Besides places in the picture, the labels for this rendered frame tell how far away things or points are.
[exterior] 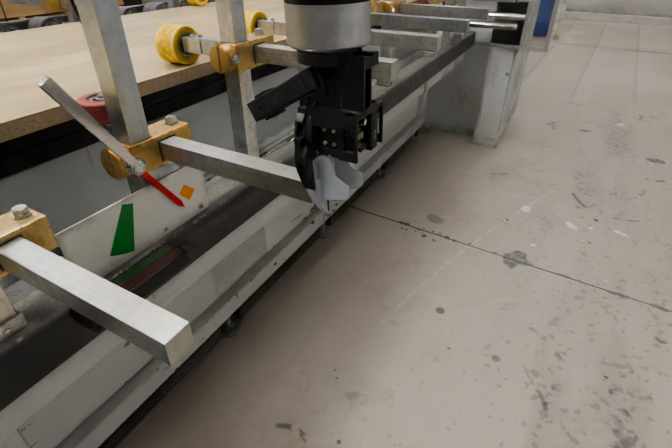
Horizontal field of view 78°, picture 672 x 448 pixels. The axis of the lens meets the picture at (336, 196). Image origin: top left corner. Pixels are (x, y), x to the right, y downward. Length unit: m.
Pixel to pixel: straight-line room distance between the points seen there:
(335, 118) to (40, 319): 0.47
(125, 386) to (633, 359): 1.50
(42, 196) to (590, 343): 1.57
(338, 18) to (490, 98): 2.41
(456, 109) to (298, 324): 1.97
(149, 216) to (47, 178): 0.23
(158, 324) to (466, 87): 2.69
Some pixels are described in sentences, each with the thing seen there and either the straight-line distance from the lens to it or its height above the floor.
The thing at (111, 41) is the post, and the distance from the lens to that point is 0.66.
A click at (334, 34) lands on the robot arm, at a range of 0.43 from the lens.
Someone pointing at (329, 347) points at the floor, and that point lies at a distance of 1.45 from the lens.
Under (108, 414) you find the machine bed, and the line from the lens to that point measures 1.25.
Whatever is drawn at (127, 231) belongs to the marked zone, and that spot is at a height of 0.75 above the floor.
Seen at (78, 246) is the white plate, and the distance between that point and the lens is 0.68.
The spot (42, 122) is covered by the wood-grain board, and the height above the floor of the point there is 0.88.
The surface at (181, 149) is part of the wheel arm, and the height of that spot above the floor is 0.86.
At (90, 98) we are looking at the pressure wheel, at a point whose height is 0.91.
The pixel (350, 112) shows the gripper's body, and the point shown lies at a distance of 0.46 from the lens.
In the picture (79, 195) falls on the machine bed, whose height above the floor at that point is 0.72.
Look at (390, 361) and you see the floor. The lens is 1.43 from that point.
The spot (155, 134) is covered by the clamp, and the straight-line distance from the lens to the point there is 0.71.
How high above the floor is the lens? 1.12
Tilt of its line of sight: 31 degrees down
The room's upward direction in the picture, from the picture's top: straight up
